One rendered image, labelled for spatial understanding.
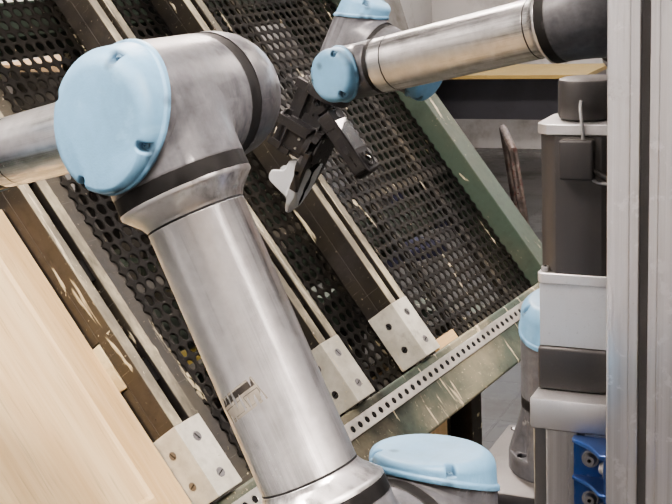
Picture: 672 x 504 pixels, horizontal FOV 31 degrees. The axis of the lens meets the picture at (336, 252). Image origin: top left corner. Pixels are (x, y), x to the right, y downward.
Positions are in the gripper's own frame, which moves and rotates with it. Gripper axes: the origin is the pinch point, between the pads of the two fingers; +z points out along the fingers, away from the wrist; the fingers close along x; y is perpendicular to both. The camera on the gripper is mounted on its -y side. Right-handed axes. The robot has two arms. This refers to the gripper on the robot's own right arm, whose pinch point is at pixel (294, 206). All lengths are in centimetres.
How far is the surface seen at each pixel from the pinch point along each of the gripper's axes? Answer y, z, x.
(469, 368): -29, 36, -57
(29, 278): 26.2, 21.8, 25.5
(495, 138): 143, 212, -822
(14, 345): 19.2, 26.3, 35.3
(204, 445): -9.2, 32.1, 21.8
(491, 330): -27, 33, -72
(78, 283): 19.4, 19.4, 22.9
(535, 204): 54, 176, -604
